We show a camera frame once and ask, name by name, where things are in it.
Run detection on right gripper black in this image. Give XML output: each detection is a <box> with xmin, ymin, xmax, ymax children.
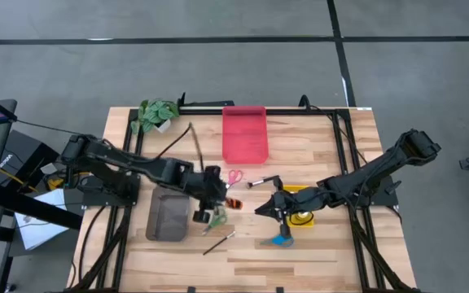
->
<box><xmin>254</xmin><ymin>186</ymin><xmax>327</xmax><ymax>223</ymax></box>

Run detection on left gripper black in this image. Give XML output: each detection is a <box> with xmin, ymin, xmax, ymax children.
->
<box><xmin>193</xmin><ymin>164</ymin><xmax>230</xmax><ymax>215</ymax></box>

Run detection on green handled scissors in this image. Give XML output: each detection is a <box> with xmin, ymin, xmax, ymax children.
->
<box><xmin>201</xmin><ymin>205</ymin><xmax>229</xmax><ymax>237</ymax></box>

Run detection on pink handled scissors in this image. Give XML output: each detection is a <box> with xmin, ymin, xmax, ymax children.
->
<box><xmin>226</xmin><ymin>169</ymin><xmax>244</xmax><ymax>189</ymax></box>

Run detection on blue handled scissors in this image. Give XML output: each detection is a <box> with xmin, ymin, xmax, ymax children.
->
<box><xmin>260</xmin><ymin>234</ymin><xmax>296</xmax><ymax>248</ymax></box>

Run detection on thick brush with silver ferrule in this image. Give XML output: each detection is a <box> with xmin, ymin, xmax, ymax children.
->
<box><xmin>247</xmin><ymin>174</ymin><xmax>280</xmax><ymax>190</ymax></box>

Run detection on long thin black paint brush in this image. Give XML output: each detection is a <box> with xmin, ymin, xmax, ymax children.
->
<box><xmin>202</xmin><ymin>230</ymin><xmax>237</xmax><ymax>256</ymax></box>

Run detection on yellow slotted plastic basket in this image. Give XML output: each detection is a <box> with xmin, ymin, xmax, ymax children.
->
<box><xmin>280</xmin><ymin>184</ymin><xmax>315</xmax><ymax>229</ymax></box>

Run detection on grey translucent plastic tray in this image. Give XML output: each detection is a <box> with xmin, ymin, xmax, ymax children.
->
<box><xmin>145</xmin><ymin>186</ymin><xmax>191</xmax><ymax>243</ymax></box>

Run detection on pink translucent plastic tray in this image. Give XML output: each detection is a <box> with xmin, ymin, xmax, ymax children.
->
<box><xmin>221</xmin><ymin>105</ymin><xmax>270</xmax><ymax>166</ymax></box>

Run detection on green plant in white pot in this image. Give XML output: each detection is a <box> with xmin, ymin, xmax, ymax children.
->
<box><xmin>130</xmin><ymin>98</ymin><xmax>181</xmax><ymax>135</ymax></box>

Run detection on white paper sheet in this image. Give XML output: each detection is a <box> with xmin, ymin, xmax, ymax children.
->
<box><xmin>14</xmin><ymin>188</ymin><xmax>71</xmax><ymax>251</ymax></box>

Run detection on black slanted stand bar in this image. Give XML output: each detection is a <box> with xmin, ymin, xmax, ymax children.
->
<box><xmin>0</xmin><ymin>185</ymin><xmax>84</xmax><ymax>231</ymax></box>

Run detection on black computer case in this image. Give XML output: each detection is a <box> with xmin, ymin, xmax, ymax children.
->
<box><xmin>0</xmin><ymin>129</ymin><xmax>61</xmax><ymax>192</ymax></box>

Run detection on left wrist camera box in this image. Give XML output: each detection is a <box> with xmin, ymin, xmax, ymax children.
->
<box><xmin>192</xmin><ymin>208</ymin><xmax>213</xmax><ymax>225</ymax></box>

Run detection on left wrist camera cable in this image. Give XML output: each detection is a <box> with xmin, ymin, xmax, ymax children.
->
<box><xmin>155</xmin><ymin>121</ymin><xmax>206</xmax><ymax>171</ymax></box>

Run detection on black aluminium table frame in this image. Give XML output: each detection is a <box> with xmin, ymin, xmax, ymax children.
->
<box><xmin>66</xmin><ymin>106</ymin><xmax>421</xmax><ymax>293</ymax></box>

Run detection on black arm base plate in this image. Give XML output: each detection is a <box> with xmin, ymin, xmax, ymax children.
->
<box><xmin>81</xmin><ymin>173</ymin><xmax>141</xmax><ymax>208</ymax></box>
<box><xmin>370</xmin><ymin>175</ymin><xmax>399</xmax><ymax>208</ymax></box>

